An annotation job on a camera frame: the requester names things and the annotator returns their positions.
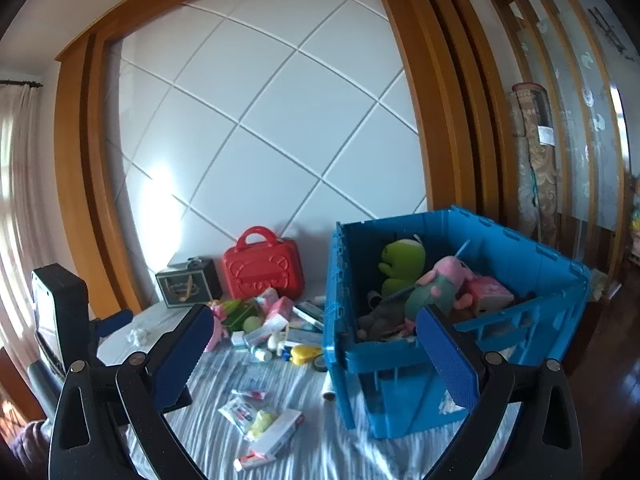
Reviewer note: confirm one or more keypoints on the green ball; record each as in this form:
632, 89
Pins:
252, 325

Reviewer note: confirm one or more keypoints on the white cotton wad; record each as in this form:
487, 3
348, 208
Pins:
138, 336

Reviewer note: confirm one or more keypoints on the dark curtain rod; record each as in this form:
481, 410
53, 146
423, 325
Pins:
20, 83

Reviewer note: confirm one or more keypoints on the pink pig plush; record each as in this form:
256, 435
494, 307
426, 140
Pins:
435, 282

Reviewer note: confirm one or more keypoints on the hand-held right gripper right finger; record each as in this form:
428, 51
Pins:
450, 360

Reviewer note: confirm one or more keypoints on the pink and white box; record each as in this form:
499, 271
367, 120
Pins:
267, 296

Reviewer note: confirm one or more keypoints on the green frog plush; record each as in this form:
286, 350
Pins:
397, 267

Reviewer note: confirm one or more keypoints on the colourful toys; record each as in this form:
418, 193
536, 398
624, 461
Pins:
635, 230

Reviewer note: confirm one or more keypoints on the rolled patterned carpet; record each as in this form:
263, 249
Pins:
535, 170

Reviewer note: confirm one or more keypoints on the small white bottle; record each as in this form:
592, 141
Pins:
262, 355

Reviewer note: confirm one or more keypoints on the pink soft toy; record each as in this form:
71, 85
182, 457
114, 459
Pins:
216, 327

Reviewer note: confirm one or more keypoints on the white box with red end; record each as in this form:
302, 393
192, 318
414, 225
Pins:
282, 430

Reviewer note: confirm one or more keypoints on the yellow green packet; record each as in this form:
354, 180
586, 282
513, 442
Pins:
262, 422

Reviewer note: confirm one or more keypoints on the blue plastic bin lid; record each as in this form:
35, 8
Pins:
345, 375

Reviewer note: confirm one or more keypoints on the red and white tube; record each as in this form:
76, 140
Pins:
250, 394

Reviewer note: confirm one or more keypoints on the striped grey bed sheet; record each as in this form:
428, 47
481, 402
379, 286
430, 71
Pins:
300, 455

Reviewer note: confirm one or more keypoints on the dark striped flat box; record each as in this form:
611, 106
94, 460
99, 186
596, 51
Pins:
310, 315

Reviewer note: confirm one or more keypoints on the red toy suitcase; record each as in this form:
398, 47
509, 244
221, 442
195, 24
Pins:
262, 272

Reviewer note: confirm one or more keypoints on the white printed packet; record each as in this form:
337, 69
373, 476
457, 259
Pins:
237, 412

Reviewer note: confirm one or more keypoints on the dark green gift box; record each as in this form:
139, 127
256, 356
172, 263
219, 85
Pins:
187, 285

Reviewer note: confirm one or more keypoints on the black tape roll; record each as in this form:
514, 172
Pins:
320, 365

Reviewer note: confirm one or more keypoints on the white paper roll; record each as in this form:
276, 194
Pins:
330, 395

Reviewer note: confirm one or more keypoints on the grey plush toy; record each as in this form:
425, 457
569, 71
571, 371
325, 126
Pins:
382, 312

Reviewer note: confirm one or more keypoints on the wooden partition screen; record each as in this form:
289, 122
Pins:
565, 85

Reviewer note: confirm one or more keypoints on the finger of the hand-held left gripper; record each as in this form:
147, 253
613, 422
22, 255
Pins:
115, 322

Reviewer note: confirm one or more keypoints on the white and red sachet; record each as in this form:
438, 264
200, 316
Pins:
252, 460

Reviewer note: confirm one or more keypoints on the cream white small item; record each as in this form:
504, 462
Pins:
276, 342

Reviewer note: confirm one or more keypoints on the wooden wall frame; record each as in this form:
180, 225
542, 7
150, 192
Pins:
440, 110

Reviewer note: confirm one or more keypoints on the pink tissue packet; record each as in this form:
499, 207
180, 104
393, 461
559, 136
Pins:
279, 311

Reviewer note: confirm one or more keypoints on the dark purple cloth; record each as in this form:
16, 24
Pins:
27, 452

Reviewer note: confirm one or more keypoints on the pale curtain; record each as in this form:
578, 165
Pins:
22, 200

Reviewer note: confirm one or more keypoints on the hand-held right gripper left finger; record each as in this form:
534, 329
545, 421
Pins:
181, 355

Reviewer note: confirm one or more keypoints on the white and teal box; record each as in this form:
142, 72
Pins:
240, 341

